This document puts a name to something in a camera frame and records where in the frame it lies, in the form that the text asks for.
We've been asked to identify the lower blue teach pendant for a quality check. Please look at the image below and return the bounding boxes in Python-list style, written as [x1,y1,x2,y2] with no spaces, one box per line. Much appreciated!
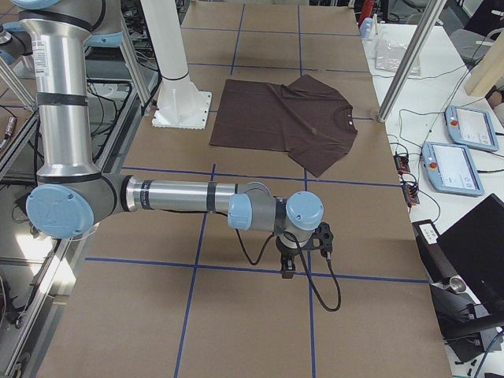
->
[421,142,484,197]

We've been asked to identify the aluminium frame post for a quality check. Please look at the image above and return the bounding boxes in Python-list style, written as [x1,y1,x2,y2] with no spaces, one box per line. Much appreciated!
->
[377,0,447,123]

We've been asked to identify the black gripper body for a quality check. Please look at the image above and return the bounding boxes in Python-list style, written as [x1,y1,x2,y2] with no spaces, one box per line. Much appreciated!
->
[276,234,301,269]

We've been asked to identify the red cylinder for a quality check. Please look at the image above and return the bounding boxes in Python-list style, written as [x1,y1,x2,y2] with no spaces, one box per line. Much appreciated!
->
[358,0,375,26]

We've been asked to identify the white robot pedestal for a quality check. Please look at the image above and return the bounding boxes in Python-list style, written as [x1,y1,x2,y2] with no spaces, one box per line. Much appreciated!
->
[141,0,212,130]

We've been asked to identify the blue teach pendant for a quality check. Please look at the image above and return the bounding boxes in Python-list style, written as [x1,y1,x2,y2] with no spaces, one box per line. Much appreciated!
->
[421,142,484,197]
[444,106,499,152]

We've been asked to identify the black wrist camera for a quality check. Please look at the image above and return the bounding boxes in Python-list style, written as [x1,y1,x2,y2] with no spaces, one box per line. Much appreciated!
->
[305,222,334,259]

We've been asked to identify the black monitor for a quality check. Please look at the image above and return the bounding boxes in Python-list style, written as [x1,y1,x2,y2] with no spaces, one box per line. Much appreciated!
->
[438,194,503,313]

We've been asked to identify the orange black electronics board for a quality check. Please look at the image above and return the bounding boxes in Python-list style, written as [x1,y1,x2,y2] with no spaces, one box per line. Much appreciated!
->
[394,154,410,174]

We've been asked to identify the wooden plank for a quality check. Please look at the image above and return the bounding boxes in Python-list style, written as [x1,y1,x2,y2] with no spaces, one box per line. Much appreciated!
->
[464,28,503,97]

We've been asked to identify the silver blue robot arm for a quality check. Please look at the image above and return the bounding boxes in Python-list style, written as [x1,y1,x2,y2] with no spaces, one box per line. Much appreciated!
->
[17,1,332,278]

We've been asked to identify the brown t-shirt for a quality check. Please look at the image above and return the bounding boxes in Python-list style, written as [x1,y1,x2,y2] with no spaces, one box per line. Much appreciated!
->
[210,75,358,177]

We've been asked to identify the clear plastic bag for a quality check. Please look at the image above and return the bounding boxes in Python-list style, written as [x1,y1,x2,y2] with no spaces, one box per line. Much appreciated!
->
[375,39,409,72]

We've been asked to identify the aluminium frame table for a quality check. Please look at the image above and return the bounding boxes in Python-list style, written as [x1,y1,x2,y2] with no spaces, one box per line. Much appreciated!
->
[1,1,157,377]

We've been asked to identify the upper blue teach pendant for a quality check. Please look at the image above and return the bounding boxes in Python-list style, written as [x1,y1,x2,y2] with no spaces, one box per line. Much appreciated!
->
[444,106,499,152]

